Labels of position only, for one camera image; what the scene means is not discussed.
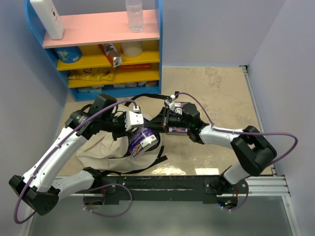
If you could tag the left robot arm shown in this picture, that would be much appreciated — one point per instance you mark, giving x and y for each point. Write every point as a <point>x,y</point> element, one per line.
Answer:
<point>37,187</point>

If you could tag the blue shelf unit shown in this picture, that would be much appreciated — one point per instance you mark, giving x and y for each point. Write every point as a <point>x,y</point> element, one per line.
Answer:
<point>87,31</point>

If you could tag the white small boxes row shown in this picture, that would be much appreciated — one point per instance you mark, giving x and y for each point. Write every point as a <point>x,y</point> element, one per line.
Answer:
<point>95,89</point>

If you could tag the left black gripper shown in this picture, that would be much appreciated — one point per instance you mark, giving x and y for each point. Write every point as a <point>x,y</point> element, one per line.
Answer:
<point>123,131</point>

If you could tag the purple cover book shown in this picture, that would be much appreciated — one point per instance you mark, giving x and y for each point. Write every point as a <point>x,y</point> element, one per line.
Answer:
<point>142,140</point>

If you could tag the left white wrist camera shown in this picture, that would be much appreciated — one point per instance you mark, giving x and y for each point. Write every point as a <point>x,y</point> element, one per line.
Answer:
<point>133,120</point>

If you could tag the clear plastic water bottle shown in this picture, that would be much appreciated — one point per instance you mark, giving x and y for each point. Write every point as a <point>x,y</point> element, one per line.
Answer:
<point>134,9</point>

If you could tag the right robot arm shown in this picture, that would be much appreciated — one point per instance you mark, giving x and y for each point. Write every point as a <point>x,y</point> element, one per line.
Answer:
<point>253,151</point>

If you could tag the yellow chips bag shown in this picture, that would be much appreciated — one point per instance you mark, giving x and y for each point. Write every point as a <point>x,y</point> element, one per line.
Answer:
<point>92,74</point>

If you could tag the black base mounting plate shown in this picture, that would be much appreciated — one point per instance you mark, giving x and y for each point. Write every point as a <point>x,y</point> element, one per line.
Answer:
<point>166,188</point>

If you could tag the white rectangular bottle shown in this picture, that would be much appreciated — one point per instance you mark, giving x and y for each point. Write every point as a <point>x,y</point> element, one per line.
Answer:
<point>51,20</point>

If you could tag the beige canvas backpack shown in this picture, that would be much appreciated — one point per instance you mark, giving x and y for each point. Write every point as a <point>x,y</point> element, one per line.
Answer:
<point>104,153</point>

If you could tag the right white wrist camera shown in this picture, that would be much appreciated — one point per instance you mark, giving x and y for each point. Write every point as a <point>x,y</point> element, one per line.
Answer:
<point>170,102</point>

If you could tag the white cylindrical container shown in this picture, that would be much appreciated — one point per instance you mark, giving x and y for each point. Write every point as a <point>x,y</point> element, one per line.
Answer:
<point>132,49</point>

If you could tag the orange silver snack packet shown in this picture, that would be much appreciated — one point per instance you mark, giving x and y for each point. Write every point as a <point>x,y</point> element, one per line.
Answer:
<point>112,54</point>

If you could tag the aluminium frame rail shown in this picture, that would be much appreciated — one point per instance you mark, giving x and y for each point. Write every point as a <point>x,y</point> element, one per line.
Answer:
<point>223,95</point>

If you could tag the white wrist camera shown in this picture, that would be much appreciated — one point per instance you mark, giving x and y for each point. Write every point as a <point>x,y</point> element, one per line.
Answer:
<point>170,102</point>
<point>133,120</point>

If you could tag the red flat box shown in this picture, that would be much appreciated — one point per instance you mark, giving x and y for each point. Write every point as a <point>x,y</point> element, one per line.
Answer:
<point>135,66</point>

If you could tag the blue round snack tub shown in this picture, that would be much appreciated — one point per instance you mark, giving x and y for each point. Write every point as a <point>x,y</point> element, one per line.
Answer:
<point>68,54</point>

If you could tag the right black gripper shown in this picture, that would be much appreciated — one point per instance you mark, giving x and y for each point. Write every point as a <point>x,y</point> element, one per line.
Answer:
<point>161,122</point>

